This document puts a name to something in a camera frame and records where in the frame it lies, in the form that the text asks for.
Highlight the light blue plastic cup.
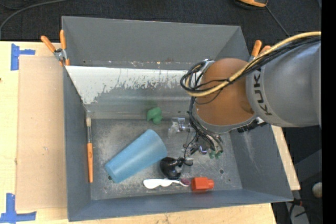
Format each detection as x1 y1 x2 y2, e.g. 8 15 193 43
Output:
104 128 169 184

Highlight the black rounded thing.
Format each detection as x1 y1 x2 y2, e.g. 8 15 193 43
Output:
159 156 184 180

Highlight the orange handled small tool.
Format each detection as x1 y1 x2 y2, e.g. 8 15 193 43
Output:
86 116 95 184

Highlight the grey metal bin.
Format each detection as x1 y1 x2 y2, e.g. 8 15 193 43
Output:
60 15 294 222

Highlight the red plastic block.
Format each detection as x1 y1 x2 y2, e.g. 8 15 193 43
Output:
191 176 215 193

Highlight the white plastic spoon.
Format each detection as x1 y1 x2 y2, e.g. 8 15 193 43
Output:
142 177 192 190

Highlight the clear plastic thing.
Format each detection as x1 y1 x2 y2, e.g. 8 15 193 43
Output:
167 116 192 137

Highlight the brown cardboard board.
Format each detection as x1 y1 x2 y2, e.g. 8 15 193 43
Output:
14 55 69 214

